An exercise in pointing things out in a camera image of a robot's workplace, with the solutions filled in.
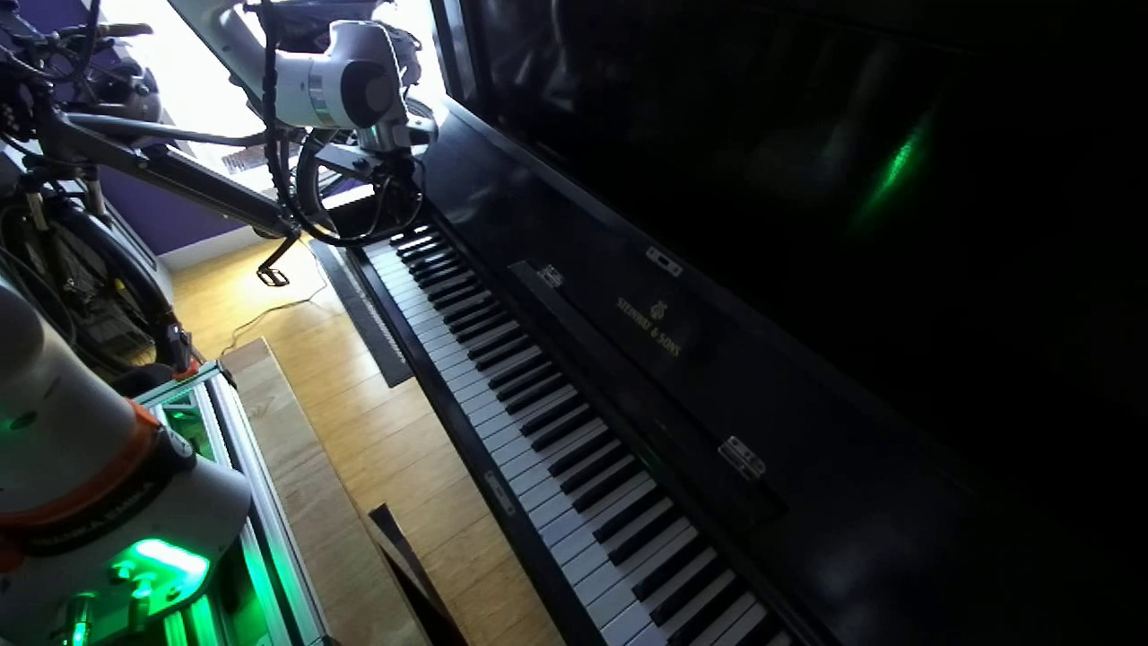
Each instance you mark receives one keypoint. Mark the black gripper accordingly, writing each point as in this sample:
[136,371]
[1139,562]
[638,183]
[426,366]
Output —
[369,186]

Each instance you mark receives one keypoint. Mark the white robot base with orange ring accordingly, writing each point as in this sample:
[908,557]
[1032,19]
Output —
[81,471]

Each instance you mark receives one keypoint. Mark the black upright piano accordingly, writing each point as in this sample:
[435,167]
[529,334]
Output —
[860,282]

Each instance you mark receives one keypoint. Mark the black bicycle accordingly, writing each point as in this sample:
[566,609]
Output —
[76,105]

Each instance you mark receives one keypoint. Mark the metal robot cart frame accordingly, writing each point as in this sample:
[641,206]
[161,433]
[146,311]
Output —
[212,571]

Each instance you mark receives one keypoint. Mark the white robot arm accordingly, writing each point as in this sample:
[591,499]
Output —
[333,92]

